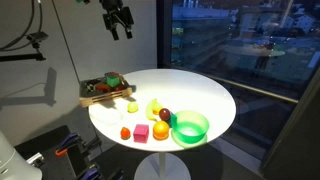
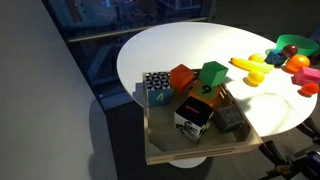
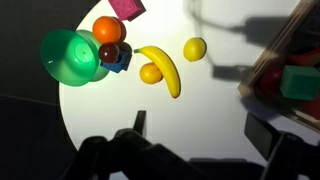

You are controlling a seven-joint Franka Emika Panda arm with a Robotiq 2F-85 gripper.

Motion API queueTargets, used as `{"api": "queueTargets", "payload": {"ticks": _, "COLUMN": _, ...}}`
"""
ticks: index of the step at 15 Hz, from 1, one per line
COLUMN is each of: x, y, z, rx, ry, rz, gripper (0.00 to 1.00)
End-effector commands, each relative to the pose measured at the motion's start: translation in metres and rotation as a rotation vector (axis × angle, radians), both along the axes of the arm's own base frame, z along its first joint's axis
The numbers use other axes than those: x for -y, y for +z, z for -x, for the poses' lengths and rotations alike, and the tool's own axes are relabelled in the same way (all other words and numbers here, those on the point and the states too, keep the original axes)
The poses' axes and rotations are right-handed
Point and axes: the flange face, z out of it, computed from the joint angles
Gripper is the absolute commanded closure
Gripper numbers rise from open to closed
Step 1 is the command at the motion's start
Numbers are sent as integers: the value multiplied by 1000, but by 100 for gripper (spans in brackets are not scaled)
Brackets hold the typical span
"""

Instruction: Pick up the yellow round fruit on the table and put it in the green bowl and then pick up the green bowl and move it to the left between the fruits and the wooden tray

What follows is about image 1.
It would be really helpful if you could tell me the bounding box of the orange fruit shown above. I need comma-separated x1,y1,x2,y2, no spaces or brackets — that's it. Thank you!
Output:
153,121,170,140

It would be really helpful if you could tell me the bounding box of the black camera on stand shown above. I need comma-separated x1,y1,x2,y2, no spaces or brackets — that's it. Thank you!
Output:
0,31,48,62

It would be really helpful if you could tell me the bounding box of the white round table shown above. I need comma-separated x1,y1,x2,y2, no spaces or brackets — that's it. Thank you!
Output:
89,69,236,180

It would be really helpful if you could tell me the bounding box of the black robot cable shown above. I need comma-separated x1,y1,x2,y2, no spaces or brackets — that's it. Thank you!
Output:
0,0,44,52

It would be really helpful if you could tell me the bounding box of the teal blue block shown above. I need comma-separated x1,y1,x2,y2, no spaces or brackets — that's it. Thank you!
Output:
167,113,176,128

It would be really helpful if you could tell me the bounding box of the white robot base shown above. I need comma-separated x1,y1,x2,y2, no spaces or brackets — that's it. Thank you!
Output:
0,131,42,180

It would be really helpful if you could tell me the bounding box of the yellow round fruit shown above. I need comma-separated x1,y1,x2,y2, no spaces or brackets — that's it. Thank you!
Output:
127,102,139,113

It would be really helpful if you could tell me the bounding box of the wooden tray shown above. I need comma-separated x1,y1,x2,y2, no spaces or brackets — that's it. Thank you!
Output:
79,78,132,107

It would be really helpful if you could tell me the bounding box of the yellow banana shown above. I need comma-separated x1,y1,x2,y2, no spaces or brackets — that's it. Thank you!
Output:
145,99,163,120

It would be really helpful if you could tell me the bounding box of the green translucent bowl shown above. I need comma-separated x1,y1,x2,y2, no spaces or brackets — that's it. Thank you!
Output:
171,110,210,144

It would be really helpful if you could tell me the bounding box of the green cube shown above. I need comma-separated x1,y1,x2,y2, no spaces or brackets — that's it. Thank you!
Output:
105,74,120,87

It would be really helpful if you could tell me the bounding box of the black and white cube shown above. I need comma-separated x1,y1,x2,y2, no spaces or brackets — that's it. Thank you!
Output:
85,80,96,93

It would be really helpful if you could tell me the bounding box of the small red strawberry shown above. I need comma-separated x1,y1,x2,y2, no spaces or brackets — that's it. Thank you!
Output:
120,127,131,140

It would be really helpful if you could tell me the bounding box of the dark red plum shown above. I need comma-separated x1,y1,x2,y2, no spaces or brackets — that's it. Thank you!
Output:
159,108,171,121

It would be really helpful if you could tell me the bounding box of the pink cube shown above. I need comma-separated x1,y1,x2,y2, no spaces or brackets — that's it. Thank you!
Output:
133,124,149,143

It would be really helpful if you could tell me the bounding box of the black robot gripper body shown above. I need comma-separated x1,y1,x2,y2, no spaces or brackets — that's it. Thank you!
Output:
99,0,134,31

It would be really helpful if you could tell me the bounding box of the purple clamp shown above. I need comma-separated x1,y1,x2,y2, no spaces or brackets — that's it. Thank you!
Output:
55,133,79,156

